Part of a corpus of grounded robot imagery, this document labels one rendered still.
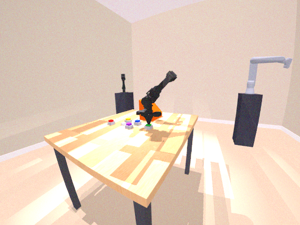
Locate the green button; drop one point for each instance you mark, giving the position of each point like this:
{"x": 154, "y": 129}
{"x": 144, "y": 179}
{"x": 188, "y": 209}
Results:
{"x": 148, "y": 127}

